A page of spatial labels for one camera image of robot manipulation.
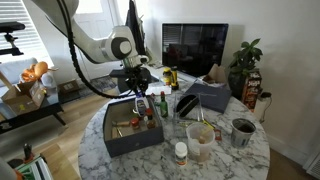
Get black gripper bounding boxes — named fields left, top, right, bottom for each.
left=125, top=64, right=152, bottom=99

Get white bottle with blue cap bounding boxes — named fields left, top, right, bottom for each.
left=133, top=92, right=150, bottom=118

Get green hot sauce bottle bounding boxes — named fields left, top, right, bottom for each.
left=159, top=90, right=170, bottom=119

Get brown sauce bottle red cap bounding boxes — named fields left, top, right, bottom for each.
left=144, top=107, right=157, bottom=130

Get tall yellow black bottle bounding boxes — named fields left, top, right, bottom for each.
left=170, top=65, right=180, bottom=91

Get dark blue open box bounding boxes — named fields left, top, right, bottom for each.
left=102, top=96, right=165, bottom=159

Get dark blue box lid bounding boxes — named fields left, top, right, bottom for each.
left=182, top=82, right=233, bottom=115

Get small closed cardboard box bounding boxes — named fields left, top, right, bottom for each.
left=57, top=78, right=81, bottom=95

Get white pill bottle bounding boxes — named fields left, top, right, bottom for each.
left=174, top=141, right=189, bottom=167

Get Jenga game box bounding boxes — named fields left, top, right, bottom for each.
left=241, top=70, right=264, bottom=113

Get large open cardboard box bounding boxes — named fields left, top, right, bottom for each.
left=0, top=79, right=48, bottom=116

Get green white box stack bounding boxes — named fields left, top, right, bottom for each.
left=14, top=153, right=55, bottom=180

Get white paper sheet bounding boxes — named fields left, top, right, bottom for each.
left=144, top=84, right=173, bottom=97

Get small jar with orange cap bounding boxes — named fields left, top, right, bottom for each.
left=130, top=116, right=141, bottom=131

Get light wooden block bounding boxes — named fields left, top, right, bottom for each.
left=111, top=120, right=131, bottom=128

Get black oval case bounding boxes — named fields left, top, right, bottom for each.
left=175, top=93, right=200, bottom=118

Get clear acrylic holder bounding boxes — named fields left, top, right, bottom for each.
left=172, top=92, right=205, bottom=124

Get black flat screen monitor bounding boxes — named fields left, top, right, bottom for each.
left=161, top=22, right=230, bottom=79

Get yellow pen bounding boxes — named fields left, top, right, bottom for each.
left=201, top=117, right=217, bottom=131

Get small wooden piece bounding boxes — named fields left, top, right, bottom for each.
left=196, top=133, right=210, bottom=145

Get brown paper bag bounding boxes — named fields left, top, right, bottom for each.
left=201, top=63, right=231, bottom=89

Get clear plastic cup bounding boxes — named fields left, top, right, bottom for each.
left=185, top=121, right=217, bottom=164

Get small red packet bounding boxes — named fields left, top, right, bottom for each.
left=214, top=128, right=223, bottom=141

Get orange plush toy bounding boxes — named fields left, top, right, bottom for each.
left=20, top=60, right=58, bottom=84

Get black low table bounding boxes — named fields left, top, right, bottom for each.
left=0, top=92, right=68, bottom=135

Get green potted plant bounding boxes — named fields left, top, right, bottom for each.
left=227, top=37, right=265, bottom=100

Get silver metal cup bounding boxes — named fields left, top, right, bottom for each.
left=230, top=117, right=258, bottom=150

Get white cylindrical device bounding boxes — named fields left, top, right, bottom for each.
left=254, top=91, right=273, bottom=123

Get grey sofa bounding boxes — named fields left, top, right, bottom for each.
left=0, top=56, right=40, bottom=88

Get white window blinds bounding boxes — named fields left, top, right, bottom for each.
left=0, top=0, right=55, bottom=65

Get white floor vent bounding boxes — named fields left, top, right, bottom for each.
left=302, top=150, right=320, bottom=180

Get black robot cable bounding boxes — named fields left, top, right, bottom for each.
left=55, top=0, right=141, bottom=100

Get black camera stand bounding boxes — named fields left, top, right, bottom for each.
left=0, top=21, right=27, bottom=57

